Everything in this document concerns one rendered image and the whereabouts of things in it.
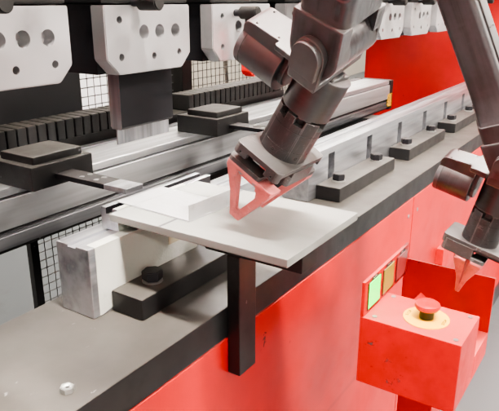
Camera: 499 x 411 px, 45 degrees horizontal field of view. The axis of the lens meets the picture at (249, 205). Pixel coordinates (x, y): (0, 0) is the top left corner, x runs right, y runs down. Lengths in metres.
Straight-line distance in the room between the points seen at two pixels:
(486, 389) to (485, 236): 1.34
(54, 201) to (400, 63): 2.14
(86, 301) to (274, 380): 0.35
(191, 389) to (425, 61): 2.30
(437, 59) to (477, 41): 1.96
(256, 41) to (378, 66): 2.33
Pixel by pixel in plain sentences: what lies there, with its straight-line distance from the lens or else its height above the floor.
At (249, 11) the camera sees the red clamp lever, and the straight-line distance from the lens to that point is 0.90.
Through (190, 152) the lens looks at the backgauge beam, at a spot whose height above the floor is 0.95.
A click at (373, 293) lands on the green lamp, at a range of 1.01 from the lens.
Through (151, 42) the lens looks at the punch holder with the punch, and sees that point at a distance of 0.78.
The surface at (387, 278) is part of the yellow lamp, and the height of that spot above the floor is 0.81.
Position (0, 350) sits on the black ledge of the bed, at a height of 0.88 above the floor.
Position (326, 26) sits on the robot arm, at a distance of 0.57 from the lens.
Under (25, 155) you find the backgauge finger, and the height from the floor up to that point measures 1.03.
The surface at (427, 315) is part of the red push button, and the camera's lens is 1.01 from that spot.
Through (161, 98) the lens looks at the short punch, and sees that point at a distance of 0.85.
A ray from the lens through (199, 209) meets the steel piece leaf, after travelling 0.76.
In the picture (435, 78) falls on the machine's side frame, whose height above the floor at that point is 0.93.
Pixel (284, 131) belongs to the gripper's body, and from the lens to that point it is 0.66.
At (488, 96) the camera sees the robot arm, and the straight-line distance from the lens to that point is 0.94.
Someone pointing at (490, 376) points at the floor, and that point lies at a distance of 2.38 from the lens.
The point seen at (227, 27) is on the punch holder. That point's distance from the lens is 0.90.
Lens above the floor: 1.26
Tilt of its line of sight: 19 degrees down
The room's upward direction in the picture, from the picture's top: straight up
